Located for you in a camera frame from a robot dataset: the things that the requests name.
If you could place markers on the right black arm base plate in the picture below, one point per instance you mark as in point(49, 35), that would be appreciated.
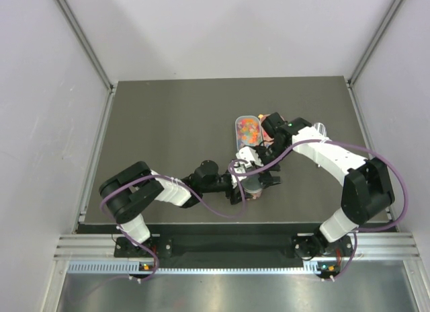
point(307, 247)

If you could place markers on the blue tray of translucent candies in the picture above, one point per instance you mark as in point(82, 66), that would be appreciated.
point(248, 131)

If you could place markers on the pink tray of opaque candies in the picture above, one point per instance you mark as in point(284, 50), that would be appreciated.
point(269, 122)

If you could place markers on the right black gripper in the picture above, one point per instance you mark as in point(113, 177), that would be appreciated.
point(266, 178)

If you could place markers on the clear plastic jar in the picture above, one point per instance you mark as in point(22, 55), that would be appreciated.
point(252, 196)

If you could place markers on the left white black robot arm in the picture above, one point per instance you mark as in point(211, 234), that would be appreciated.
point(128, 193)

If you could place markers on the clear round jar lid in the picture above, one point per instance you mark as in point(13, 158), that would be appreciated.
point(251, 184)

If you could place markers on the left aluminium corner post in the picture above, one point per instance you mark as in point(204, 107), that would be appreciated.
point(84, 42)

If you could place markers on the aluminium front frame rail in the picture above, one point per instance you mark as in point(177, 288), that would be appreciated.
point(273, 248)

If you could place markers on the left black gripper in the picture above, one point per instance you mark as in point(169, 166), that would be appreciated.
point(236, 193)

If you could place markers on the aluminium corner post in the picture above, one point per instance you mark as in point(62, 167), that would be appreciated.
point(381, 30)
point(84, 42)

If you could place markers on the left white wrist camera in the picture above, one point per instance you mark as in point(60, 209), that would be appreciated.
point(238, 168)

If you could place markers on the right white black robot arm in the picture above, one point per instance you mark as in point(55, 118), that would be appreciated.
point(366, 184)

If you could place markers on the right aluminium corner post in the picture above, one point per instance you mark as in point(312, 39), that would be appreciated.
point(381, 30)

